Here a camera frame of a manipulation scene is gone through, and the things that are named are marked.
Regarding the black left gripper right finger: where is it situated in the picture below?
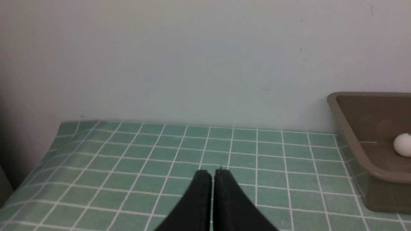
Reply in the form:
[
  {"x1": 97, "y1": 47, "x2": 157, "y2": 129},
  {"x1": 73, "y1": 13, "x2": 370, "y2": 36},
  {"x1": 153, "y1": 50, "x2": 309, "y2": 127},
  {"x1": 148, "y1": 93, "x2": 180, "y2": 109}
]
[{"x1": 213, "y1": 169, "x2": 278, "y2": 231}]

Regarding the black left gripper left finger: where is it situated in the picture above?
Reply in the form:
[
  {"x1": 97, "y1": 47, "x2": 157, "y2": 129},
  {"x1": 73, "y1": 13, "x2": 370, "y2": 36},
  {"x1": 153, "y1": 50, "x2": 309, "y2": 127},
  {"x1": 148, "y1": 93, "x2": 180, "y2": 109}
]
[{"x1": 156, "y1": 170, "x2": 212, "y2": 231}]

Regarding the white ball with black print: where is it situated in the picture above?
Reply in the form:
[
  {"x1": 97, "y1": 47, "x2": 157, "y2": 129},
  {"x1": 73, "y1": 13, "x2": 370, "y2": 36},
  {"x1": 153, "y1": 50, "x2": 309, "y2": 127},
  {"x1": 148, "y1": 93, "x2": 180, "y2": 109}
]
[{"x1": 393, "y1": 133, "x2": 411, "y2": 158}]

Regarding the green checkered tablecloth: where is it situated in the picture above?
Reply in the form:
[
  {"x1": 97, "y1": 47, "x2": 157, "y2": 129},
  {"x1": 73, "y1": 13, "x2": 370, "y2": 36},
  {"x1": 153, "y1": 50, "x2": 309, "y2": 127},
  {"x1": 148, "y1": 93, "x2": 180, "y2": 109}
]
[{"x1": 1, "y1": 121, "x2": 410, "y2": 231}]

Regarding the olive green plastic bin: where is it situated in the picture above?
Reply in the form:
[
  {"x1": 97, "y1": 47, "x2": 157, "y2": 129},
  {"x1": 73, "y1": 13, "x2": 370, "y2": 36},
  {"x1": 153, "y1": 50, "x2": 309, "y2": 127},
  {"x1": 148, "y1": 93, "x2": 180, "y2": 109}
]
[{"x1": 327, "y1": 92, "x2": 411, "y2": 214}]

